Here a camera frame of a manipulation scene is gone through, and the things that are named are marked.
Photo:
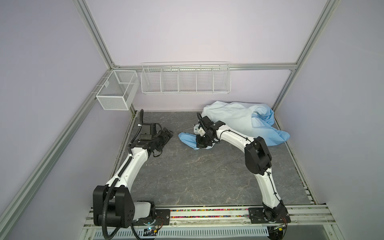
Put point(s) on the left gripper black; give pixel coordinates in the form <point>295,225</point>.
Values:
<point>166,138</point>

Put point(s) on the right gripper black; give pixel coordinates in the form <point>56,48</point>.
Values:
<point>199,143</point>

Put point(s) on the light blue jacket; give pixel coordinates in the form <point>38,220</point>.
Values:
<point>254,120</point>

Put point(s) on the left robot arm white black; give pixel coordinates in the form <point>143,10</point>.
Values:
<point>113,204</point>

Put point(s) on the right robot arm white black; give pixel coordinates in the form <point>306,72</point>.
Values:
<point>258,161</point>

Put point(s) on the white mesh box basket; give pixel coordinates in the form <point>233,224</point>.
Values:
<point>118,90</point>

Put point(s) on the small green circuit board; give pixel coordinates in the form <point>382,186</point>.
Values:
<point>150,232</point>

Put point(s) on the white vent grille strip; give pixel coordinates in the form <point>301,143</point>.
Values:
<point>202,233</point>

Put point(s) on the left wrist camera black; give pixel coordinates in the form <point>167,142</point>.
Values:
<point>148,131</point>

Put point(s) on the white wire shelf basket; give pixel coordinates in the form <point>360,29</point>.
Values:
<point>186,78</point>

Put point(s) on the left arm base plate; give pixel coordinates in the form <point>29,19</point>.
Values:
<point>161,217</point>

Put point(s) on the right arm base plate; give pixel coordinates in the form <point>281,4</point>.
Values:
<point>259,215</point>

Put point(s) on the aluminium mounting rail front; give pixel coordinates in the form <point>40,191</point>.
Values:
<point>235,216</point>

